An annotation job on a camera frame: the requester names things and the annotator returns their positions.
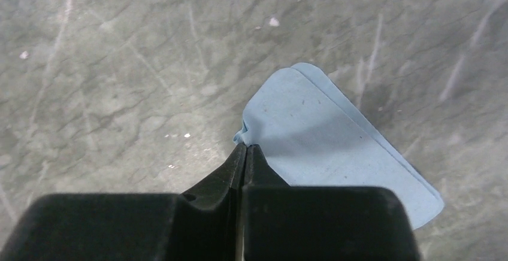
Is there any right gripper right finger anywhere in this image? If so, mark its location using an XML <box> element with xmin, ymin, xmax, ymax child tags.
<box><xmin>243</xmin><ymin>145</ymin><xmax>421</xmax><ymax>260</ymax></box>

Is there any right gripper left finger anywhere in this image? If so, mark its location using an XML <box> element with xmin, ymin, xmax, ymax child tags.
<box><xmin>1</xmin><ymin>145</ymin><xmax>247</xmax><ymax>260</ymax></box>

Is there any light blue cleaning cloth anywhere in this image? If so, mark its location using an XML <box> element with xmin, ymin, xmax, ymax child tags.
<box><xmin>233</xmin><ymin>63</ymin><xmax>445</xmax><ymax>229</ymax></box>

